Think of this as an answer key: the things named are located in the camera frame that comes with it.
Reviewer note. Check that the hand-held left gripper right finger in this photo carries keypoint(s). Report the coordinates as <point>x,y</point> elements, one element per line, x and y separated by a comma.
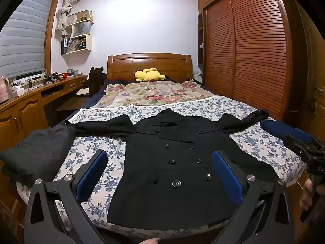
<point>227,175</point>

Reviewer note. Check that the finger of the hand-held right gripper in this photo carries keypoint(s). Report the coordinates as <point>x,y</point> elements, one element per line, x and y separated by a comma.
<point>274,128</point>
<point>301,136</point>

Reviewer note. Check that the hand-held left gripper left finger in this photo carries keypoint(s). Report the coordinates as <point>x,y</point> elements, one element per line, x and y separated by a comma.
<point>91,175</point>

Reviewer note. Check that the black double-breasted coat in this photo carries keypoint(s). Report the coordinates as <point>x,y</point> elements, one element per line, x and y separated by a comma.
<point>157,183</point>

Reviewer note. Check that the person's right hand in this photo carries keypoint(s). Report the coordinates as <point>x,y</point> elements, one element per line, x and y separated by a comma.
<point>306,193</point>

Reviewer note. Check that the person's left hand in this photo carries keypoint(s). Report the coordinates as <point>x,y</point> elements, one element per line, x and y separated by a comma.
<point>149,241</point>

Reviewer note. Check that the dark grey folded cloth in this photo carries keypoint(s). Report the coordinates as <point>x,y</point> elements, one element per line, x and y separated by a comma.
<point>38,152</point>

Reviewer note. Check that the wooden louvered wardrobe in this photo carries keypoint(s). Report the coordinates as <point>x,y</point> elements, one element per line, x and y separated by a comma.
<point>248,50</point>

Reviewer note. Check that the wooden desk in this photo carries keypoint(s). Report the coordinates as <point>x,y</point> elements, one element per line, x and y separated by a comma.
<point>22,111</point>

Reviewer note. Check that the dark wooden chair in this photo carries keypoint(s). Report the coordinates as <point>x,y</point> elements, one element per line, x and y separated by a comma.
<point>94,81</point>

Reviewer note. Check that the red basket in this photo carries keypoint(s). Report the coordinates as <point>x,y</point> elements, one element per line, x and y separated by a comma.
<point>63,76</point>

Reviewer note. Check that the beige floral blanket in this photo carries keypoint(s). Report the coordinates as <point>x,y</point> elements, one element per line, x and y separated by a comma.
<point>157,94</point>

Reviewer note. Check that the small white box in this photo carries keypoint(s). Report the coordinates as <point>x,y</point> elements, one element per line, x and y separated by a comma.
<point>17,91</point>

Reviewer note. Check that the yellow plush toy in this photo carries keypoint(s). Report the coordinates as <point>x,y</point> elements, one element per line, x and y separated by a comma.
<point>149,75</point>

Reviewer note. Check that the pink jug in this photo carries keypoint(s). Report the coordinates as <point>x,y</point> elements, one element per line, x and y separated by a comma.
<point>3,91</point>

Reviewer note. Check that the wooden bed headboard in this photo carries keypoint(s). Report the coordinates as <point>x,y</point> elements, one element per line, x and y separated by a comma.
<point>152,62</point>

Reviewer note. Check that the grey window blind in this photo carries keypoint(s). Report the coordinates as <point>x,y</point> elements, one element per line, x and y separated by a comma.
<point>22,38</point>

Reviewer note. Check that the tied beige curtain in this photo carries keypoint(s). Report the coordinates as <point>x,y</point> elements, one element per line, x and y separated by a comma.
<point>64,12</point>

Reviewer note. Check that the white wall shelf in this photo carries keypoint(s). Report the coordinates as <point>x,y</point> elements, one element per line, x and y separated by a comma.
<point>78,35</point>

